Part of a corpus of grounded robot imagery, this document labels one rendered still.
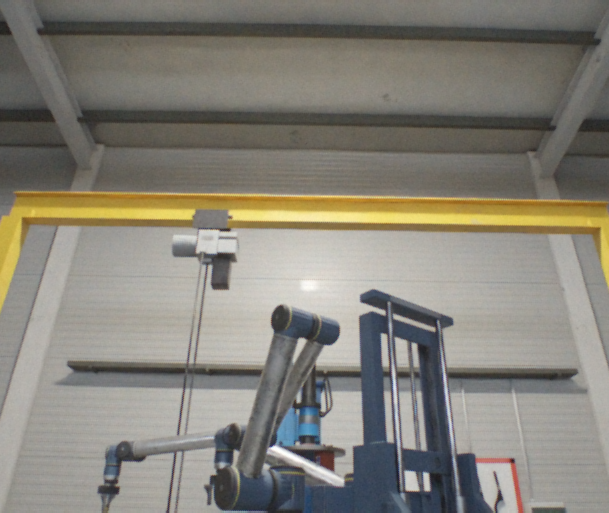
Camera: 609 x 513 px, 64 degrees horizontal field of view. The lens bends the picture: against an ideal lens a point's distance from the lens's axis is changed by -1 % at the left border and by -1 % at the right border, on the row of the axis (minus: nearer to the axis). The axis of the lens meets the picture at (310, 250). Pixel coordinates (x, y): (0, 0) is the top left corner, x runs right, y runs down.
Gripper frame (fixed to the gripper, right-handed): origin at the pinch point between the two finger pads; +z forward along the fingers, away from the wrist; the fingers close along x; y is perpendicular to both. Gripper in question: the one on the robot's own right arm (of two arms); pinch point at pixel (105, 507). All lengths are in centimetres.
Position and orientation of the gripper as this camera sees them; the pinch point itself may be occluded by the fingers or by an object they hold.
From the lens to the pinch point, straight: 382.3
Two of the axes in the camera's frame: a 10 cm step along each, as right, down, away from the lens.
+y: -6.6, 3.6, 6.6
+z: -0.1, 8.7, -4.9
